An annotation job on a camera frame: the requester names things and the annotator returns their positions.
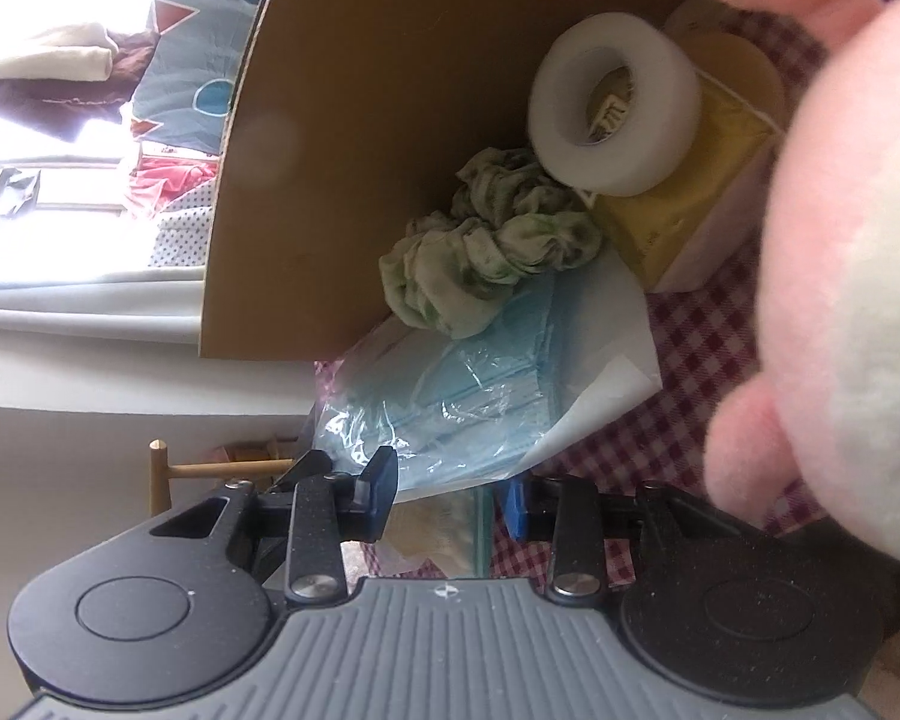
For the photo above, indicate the dark brown cloth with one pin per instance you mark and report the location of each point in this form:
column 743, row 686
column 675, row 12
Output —
column 82, row 109

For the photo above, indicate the pink hanging clothes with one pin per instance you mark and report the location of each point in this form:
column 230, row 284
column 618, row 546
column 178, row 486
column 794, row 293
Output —
column 172, row 180

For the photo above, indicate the white folded cloth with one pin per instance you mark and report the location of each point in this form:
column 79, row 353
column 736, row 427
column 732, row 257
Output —
column 45, row 56

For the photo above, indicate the yellow white sponge block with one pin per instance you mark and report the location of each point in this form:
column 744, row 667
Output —
column 690, row 232

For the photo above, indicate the wooden rack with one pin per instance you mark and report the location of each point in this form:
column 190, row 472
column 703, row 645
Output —
column 195, row 470

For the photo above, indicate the white curtain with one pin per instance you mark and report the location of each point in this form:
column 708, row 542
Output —
column 82, row 300

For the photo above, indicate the blue face masks pack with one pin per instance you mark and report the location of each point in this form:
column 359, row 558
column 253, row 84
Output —
column 457, row 405

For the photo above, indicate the green scrunchie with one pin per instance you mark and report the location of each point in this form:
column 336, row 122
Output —
column 487, row 247

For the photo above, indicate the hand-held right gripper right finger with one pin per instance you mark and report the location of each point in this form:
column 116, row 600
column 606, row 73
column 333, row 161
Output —
column 517, row 508

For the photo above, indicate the white tape roll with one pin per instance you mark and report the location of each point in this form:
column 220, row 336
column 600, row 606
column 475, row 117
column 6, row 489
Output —
column 645, row 135

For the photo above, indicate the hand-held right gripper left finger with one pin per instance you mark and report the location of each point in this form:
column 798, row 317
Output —
column 381, row 499

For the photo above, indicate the blue blanket with circles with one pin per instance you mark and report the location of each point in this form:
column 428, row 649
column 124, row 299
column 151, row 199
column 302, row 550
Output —
column 195, row 67

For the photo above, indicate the brown cardboard box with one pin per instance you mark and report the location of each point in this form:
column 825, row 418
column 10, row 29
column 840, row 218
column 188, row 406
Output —
column 360, row 165

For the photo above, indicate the polka-dot cloth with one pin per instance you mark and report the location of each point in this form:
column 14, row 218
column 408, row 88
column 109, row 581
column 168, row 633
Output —
column 184, row 232

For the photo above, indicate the pink plush toy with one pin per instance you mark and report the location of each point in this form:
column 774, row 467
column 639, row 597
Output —
column 840, row 240

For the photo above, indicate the clear plastic packet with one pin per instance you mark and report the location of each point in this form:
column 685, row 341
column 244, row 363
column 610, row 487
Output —
column 435, row 532

